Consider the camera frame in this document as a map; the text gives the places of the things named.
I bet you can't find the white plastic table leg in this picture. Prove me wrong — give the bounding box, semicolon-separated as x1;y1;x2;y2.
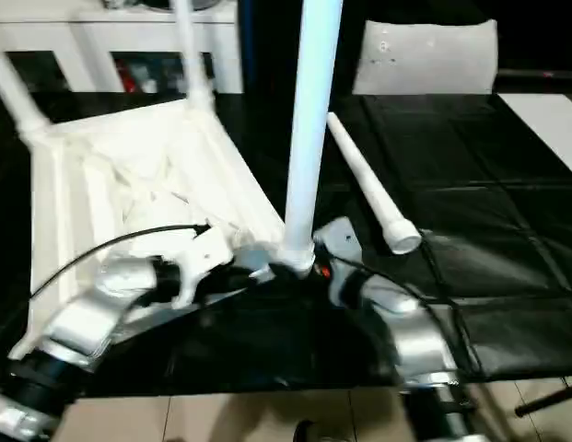
325;111;424;256
0;49;53;140
171;0;214;117
279;0;347;281

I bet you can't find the white plastic table top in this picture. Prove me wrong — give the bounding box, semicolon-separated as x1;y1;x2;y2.
7;97;314;361

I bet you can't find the black work mat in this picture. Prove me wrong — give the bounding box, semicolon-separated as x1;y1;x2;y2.
0;89;572;397

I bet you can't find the black cabinet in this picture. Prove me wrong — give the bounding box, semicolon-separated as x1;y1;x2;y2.
238;0;370;96

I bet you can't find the white chair back panel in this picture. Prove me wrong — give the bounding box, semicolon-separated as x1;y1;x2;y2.
351;17;499;97

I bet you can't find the black metal stand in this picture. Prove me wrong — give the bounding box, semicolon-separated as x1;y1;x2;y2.
513;385;572;419

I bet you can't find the white sheet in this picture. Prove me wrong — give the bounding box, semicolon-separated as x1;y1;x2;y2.
496;92;572;181

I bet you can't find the white cabinet with glass doors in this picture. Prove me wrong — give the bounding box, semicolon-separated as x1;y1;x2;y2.
0;7;246;94

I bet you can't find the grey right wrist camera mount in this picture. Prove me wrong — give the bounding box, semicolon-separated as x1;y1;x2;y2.
311;216;364;278

